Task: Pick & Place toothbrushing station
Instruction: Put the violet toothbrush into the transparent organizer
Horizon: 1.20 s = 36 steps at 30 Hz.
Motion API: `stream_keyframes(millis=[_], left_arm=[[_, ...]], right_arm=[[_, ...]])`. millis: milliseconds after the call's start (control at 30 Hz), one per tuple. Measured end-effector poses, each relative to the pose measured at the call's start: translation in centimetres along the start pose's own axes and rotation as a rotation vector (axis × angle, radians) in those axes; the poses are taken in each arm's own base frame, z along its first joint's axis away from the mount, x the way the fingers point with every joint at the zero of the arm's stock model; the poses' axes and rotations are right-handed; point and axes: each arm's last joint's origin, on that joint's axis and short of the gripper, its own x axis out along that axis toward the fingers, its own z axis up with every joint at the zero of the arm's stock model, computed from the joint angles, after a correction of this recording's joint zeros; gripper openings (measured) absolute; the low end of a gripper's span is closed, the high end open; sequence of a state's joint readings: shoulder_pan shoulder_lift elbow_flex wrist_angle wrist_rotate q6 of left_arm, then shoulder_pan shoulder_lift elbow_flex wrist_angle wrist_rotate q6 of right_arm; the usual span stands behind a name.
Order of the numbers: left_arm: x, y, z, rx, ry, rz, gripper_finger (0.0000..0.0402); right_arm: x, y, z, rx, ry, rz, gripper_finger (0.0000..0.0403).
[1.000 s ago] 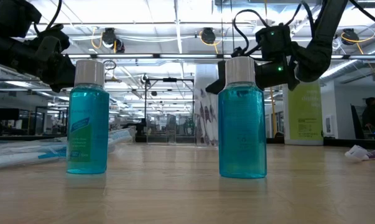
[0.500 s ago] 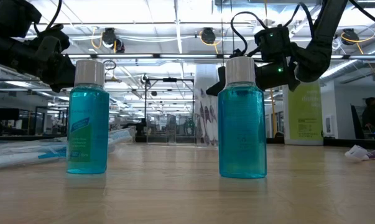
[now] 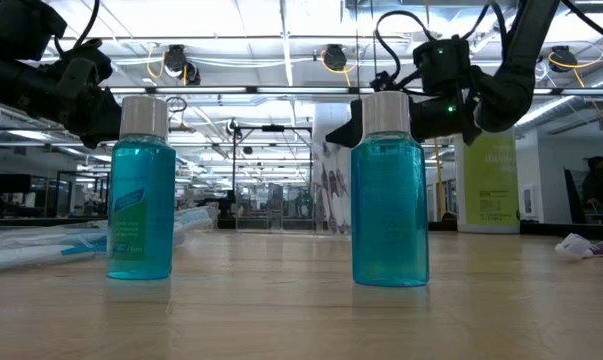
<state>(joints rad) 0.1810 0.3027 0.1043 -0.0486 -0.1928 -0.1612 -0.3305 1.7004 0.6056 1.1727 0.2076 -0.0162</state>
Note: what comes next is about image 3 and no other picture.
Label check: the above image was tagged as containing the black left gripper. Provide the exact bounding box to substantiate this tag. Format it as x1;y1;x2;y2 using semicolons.
45;38;124;150

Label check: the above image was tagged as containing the small white cap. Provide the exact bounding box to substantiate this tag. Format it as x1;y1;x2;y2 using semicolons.
349;90;431;289

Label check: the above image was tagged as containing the blue white toothbrush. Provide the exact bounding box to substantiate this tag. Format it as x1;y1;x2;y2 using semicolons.
0;227;110;254
0;204;217;275
0;222;108;237

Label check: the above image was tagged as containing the black aluminium table frame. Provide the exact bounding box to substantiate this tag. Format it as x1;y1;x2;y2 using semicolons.
0;214;603;242

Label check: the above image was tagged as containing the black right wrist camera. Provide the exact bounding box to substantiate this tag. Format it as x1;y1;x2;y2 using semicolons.
411;38;473;97

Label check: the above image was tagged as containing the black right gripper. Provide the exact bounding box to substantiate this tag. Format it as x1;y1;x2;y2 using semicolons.
324;92;482;150

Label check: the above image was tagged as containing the person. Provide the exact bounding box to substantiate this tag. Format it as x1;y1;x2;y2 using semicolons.
579;155;603;225

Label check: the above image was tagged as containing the blue mouthwash bottle white cap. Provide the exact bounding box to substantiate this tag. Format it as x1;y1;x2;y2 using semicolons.
105;94;178;281

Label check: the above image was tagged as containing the black ceiling cable reel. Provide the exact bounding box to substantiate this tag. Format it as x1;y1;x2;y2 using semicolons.
322;43;349;72
549;44;578;74
163;44;202;86

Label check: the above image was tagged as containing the black monitor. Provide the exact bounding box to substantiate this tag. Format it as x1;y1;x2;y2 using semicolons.
0;173;33;196

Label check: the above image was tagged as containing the green white wipes canister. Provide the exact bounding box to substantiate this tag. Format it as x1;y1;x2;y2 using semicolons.
454;128;522;235

